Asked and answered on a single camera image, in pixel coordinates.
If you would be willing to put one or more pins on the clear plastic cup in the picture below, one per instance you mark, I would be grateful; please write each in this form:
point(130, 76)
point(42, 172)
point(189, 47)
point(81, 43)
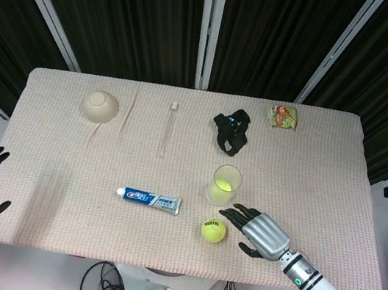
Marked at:
point(223, 186)

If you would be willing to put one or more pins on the blue white toothpaste tube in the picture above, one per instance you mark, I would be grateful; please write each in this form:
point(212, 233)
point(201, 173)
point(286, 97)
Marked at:
point(149, 200)

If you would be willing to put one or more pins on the green snack packet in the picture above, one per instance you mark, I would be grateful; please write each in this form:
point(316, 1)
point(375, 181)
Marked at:
point(282, 116)

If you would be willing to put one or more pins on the yellow tennis ball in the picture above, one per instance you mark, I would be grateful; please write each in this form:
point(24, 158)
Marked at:
point(223, 186)
point(213, 230)

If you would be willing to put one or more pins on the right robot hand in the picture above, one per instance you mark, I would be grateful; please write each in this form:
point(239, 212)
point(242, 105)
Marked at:
point(258, 230)

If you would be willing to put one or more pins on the black curtain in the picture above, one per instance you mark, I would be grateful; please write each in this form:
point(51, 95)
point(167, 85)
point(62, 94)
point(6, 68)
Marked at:
point(134, 12)

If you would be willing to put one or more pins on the beige upturned bowl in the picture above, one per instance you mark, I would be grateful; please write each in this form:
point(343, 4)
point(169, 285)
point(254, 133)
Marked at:
point(100, 106)

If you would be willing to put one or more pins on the clear glass test tube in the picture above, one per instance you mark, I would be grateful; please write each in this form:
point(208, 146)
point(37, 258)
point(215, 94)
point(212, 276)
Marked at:
point(167, 129)

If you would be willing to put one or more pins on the beige checked tablecloth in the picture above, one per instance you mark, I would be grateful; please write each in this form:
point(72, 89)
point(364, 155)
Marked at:
point(127, 230)

